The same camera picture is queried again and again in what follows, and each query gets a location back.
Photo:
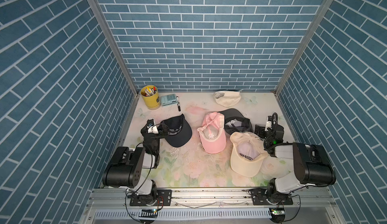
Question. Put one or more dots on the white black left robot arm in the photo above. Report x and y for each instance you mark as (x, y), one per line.
(124, 169)

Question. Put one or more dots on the teal desk calculator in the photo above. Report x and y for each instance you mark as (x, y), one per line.
(168, 100)

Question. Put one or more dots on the yellow pen holder cup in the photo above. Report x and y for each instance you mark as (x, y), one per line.
(151, 97)

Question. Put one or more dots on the pink baseball cap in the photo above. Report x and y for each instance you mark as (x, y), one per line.
(212, 134)

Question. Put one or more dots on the black baseball cap left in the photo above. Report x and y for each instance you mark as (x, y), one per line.
(178, 131)

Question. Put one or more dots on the cream cap at back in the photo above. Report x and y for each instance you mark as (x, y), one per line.
(227, 98)

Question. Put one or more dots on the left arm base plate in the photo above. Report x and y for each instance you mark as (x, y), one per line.
(159, 197)

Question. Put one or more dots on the beige baseball cap with text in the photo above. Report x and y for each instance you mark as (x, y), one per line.
(248, 154)

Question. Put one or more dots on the aluminium front rail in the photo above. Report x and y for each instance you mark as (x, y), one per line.
(236, 205)

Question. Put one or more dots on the black cap with mesh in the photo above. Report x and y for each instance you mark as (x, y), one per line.
(236, 122)

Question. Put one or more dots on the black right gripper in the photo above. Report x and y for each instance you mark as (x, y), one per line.
(260, 129)

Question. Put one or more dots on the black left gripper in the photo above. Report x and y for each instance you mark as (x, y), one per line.
(158, 128)

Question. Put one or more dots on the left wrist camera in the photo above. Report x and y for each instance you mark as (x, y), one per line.
(153, 129)

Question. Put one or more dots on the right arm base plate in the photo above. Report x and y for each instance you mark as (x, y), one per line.
(263, 196)

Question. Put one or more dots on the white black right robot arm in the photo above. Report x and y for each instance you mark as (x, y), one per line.
(311, 166)

